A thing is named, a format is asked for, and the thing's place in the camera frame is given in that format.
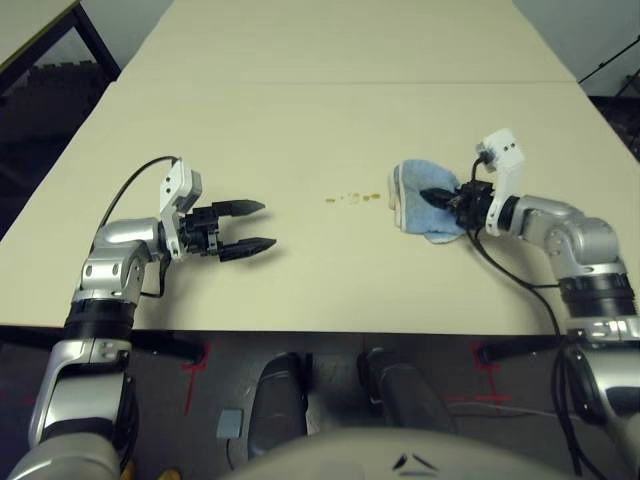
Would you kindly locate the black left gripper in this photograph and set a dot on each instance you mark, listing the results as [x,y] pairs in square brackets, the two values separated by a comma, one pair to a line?
[200,232]

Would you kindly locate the black foam floor mat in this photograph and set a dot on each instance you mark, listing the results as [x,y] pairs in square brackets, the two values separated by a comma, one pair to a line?
[50,100]

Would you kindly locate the dark grey left robot leg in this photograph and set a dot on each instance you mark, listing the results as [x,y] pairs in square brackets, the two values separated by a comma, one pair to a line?
[280,400]

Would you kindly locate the dark grey robot leg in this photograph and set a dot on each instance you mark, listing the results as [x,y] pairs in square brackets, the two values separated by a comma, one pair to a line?
[280,400]
[405,395]

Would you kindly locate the brown liquid droplet trail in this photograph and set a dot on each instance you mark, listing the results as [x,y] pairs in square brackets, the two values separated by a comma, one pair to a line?
[352,198]

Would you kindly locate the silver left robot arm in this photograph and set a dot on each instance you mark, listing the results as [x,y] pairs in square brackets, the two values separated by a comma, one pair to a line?
[120,240]

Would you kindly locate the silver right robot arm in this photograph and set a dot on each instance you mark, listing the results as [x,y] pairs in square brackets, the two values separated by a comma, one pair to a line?
[575,230]

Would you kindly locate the small grey floor plate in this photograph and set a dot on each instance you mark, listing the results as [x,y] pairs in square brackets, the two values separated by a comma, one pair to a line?
[230,424]

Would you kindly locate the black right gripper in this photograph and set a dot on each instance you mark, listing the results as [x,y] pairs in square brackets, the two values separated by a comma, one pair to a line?
[472,205]

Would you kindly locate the red floor tape cross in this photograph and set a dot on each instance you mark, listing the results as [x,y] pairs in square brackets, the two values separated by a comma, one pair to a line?
[192,372]

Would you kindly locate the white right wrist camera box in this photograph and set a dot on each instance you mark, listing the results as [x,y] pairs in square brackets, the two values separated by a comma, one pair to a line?
[505,150]

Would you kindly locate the dark grey right robot leg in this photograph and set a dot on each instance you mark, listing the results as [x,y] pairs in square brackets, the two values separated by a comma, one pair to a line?
[405,395]

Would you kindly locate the blue fluffy striped rag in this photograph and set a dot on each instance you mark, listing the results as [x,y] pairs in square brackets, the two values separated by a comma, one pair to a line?
[415,210]

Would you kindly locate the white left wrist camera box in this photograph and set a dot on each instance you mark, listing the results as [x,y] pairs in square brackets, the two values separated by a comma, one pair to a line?
[175,185]

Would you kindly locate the black table foot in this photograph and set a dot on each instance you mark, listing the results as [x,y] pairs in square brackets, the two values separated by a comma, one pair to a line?
[170,345]
[520,347]

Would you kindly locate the grey robot torso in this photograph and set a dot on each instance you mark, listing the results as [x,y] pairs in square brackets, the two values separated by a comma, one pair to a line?
[400,455]

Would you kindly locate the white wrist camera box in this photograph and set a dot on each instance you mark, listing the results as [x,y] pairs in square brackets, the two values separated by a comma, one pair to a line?
[175,185]
[505,150]

